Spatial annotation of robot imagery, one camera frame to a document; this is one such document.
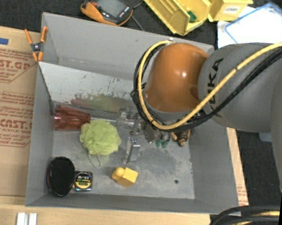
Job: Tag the brown toy animal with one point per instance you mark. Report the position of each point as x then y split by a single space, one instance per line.
181 138

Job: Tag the black oval case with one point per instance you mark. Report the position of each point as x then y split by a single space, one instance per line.
60 176

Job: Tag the light green mesh bath sponge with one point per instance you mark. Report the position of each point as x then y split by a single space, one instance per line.
100 137

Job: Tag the yellow toy block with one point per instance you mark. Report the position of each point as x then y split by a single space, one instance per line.
125 176

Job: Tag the brown cardboard board red print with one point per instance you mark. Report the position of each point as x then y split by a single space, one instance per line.
2 163

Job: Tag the grey metal bin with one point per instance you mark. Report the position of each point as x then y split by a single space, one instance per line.
155 162

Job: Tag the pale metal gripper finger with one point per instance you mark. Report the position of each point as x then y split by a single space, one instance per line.
129 119
133 152

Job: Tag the black and yellow tape measure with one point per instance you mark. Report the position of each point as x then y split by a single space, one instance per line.
83 181

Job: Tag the red clear plastic cup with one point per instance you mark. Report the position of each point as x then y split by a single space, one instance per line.
70 119

